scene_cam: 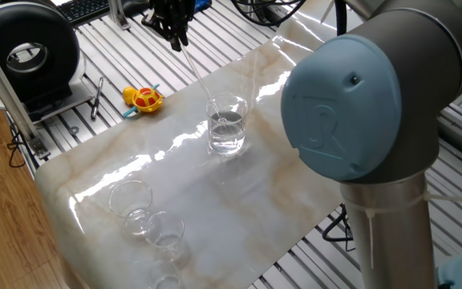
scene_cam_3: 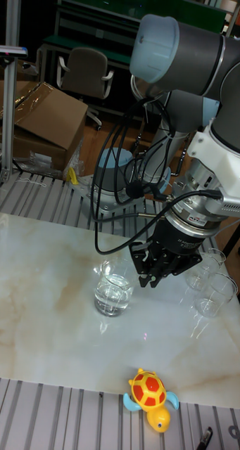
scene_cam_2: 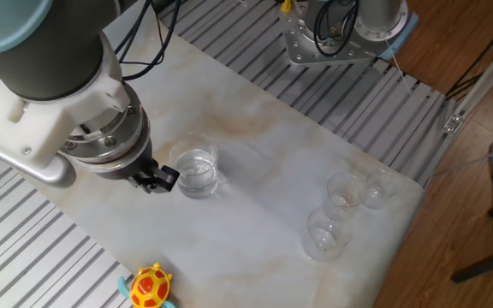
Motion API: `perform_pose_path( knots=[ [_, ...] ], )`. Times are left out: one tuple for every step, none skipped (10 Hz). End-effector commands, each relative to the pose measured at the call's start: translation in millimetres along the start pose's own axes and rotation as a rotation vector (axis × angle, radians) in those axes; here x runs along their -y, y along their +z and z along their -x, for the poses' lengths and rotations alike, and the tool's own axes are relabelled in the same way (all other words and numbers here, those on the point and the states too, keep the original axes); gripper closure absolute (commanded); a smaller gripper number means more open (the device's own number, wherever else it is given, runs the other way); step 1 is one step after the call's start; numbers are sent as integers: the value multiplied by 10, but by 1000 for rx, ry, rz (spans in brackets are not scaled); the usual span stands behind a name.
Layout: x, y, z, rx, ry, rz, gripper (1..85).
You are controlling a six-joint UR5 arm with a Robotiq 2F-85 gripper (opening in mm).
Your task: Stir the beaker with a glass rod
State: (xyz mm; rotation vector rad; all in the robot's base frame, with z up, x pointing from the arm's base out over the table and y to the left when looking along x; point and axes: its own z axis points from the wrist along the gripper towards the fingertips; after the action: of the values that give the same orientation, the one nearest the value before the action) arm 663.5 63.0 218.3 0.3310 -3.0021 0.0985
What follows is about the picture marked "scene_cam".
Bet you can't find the marble pattern board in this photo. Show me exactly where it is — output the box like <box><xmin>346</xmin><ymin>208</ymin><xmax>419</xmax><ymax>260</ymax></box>
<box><xmin>34</xmin><ymin>0</ymin><xmax>380</xmax><ymax>289</ymax></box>

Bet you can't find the large empty glass beaker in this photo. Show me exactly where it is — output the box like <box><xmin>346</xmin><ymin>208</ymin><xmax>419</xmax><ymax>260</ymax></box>
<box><xmin>107</xmin><ymin>179</ymin><xmax>154</xmax><ymax>238</ymax></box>

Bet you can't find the black computer mouse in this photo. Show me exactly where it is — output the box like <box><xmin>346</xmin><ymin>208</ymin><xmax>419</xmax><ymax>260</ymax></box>
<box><xmin>122</xmin><ymin>0</ymin><xmax>152</xmax><ymax>17</ymax></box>

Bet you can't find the aluminium frame post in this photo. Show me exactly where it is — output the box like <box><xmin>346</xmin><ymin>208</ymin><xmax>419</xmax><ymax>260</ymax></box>
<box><xmin>108</xmin><ymin>0</ymin><xmax>131</xmax><ymax>31</ymax></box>
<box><xmin>0</xmin><ymin>23</ymin><xmax>51</xmax><ymax>161</ymax></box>

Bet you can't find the black keyboard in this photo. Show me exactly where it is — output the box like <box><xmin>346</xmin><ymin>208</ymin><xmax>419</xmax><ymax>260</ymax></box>
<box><xmin>56</xmin><ymin>0</ymin><xmax>111</xmax><ymax>27</ymax></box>

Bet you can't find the glass beaker with water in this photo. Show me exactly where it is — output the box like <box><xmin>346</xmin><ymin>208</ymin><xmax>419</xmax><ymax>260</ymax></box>
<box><xmin>205</xmin><ymin>92</ymin><xmax>249</xmax><ymax>157</ymax></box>

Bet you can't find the clear glass stirring rod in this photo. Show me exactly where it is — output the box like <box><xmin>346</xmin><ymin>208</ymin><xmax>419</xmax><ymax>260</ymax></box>
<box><xmin>179</xmin><ymin>44</ymin><xmax>227</xmax><ymax>124</ymax></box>

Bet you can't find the black ring shaped device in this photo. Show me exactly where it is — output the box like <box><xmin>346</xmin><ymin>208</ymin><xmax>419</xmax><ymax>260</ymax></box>
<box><xmin>0</xmin><ymin>2</ymin><xmax>83</xmax><ymax>121</ymax></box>

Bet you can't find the black pen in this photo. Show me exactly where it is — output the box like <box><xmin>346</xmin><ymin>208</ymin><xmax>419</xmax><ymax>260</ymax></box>
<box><xmin>90</xmin><ymin>76</ymin><xmax>104</xmax><ymax>120</ymax></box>

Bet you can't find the clear plastic cup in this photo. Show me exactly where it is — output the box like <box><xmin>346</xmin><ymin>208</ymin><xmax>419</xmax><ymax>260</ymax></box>
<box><xmin>148</xmin><ymin>259</ymin><xmax>184</xmax><ymax>289</ymax></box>

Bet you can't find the yellow orange toy turtle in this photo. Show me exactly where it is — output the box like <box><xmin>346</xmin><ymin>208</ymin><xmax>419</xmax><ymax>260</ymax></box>
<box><xmin>121</xmin><ymin>83</ymin><xmax>164</xmax><ymax>120</ymax></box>

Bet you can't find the white zip tie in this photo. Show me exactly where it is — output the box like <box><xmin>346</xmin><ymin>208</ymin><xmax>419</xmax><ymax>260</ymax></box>
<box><xmin>341</xmin><ymin>188</ymin><xmax>462</xmax><ymax>269</ymax></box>

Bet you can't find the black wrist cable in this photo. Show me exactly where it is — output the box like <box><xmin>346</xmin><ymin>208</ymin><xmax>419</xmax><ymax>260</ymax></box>
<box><xmin>230</xmin><ymin>0</ymin><xmax>347</xmax><ymax>36</ymax></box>

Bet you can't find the thin black hanging cable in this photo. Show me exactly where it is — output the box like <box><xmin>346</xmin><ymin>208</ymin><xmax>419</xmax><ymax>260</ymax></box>
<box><xmin>6</xmin><ymin>122</ymin><xmax>27</xmax><ymax>169</ymax></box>

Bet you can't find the black base cable bundle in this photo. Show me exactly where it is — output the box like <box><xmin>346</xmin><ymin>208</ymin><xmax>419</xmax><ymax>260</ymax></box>
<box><xmin>321</xmin><ymin>202</ymin><xmax>356</xmax><ymax>252</ymax></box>

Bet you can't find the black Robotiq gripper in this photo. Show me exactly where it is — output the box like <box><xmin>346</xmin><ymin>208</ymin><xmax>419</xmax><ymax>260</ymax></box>
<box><xmin>141</xmin><ymin>0</ymin><xmax>196</xmax><ymax>51</ymax></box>

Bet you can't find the medium empty glass beaker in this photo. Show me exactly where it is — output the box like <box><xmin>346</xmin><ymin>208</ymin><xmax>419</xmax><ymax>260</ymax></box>
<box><xmin>144</xmin><ymin>210</ymin><xmax>186</xmax><ymax>263</ymax></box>

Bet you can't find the white device base plate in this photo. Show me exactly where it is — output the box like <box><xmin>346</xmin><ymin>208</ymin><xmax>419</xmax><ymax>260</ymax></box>
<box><xmin>0</xmin><ymin>51</ymin><xmax>95</xmax><ymax>121</ymax></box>

